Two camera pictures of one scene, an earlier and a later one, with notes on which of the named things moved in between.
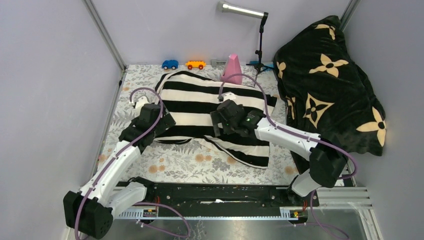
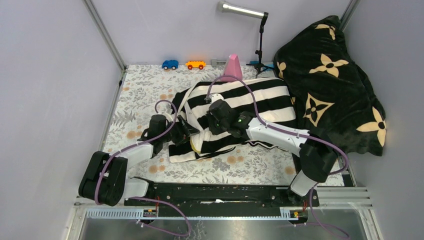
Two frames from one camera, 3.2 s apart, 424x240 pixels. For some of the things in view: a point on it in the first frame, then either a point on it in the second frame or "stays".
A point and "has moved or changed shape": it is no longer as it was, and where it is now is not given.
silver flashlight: x=232 y=8 stays
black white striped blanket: x=190 y=96 has moved or changed shape
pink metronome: x=233 y=66 stays
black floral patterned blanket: x=328 y=95 stays
